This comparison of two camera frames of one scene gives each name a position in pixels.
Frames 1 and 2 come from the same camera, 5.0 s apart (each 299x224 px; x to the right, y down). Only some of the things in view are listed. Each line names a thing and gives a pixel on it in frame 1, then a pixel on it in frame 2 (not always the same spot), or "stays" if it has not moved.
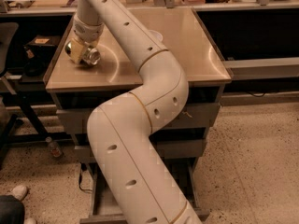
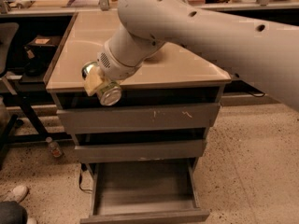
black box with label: (41, 48) stays
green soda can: (91, 56) to (109, 92)
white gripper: (88, 32) to (109, 66)
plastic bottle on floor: (54, 147) stays
